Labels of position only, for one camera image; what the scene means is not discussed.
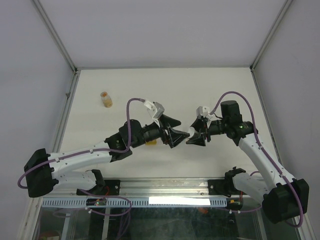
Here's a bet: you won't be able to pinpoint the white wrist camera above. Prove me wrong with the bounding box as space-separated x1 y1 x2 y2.
143 100 165 127
196 106 211 119

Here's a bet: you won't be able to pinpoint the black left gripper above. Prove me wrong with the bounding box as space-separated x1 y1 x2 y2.
131 114 190 149

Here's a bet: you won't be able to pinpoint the clear vial orange pills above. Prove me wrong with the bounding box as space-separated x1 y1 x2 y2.
100 91 113 108

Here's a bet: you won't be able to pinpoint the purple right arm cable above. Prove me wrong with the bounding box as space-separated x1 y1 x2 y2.
212 91 306 228

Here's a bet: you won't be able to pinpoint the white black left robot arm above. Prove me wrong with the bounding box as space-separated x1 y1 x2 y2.
22 114 190 198

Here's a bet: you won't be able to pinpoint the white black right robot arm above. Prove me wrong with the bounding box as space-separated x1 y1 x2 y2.
187 100 309 224

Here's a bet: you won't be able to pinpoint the white slotted cable duct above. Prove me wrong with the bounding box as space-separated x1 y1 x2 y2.
41 196 227 209

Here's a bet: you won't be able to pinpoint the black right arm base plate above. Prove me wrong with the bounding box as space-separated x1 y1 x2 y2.
207 178 255 198

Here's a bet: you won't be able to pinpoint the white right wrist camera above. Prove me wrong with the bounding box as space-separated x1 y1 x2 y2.
196 106 211 119

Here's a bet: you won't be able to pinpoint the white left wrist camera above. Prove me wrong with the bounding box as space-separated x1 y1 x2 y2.
143 100 165 127

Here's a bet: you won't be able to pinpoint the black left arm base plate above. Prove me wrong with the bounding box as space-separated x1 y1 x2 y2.
76 178 122 196

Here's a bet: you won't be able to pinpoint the aluminium frame rail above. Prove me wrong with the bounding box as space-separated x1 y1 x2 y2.
31 176 251 200

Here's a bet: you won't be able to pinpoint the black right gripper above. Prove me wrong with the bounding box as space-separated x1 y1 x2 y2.
185 117 229 147

